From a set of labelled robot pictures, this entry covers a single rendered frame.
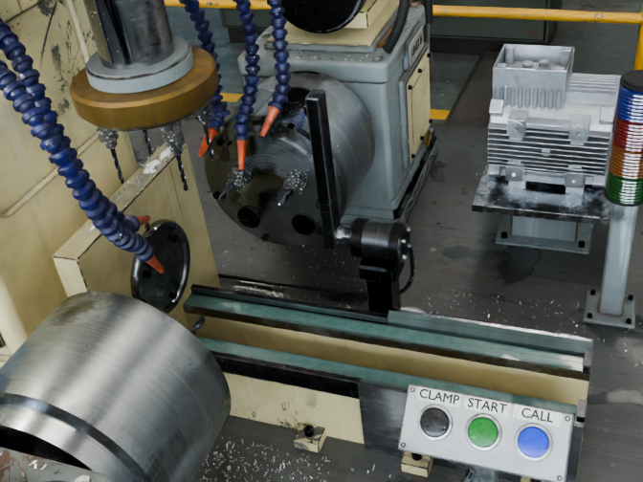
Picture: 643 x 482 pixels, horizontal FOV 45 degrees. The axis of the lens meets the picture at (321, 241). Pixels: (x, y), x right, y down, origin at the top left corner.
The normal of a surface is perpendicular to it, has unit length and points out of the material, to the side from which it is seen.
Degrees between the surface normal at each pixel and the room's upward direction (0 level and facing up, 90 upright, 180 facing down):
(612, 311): 90
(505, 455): 40
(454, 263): 0
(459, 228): 0
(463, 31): 90
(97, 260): 90
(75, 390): 21
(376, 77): 90
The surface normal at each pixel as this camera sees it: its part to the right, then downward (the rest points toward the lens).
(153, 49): 0.69, 0.37
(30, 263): 0.94, 0.12
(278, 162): -0.34, 0.58
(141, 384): 0.56, -0.51
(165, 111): 0.40, 0.51
